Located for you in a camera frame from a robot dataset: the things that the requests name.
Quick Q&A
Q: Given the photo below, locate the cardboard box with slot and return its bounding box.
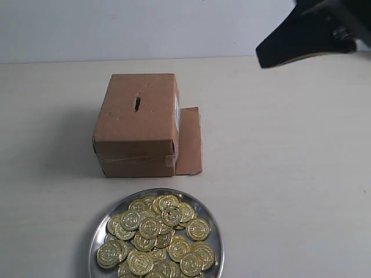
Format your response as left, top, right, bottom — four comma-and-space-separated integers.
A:
92, 74, 202, 178

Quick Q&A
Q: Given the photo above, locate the round steel plate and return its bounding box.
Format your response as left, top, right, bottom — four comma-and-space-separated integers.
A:
87, 188, 224, 277

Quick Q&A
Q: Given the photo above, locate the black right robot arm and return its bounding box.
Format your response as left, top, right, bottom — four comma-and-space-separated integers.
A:
256, 1, 370, 69

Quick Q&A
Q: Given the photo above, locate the gold coin far right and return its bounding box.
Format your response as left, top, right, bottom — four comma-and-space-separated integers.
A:
186, 218, 211, 241

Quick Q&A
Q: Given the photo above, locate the gold coin top of pile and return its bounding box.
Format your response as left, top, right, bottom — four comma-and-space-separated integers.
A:
161, 206, 182, 226

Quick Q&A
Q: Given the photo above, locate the gold coin centre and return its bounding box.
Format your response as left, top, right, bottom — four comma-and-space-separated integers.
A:
139, 217, 161, 239

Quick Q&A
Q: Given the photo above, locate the gold coin upper left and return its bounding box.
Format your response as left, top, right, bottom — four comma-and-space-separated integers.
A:
121, 210, 141, 231

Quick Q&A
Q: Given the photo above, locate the gold coin lower right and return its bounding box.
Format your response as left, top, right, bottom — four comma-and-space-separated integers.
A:
180, 252, 203, 277

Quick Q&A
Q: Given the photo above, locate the gold coin left edge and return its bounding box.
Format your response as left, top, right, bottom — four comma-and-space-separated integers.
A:
97, 241, 121, 269

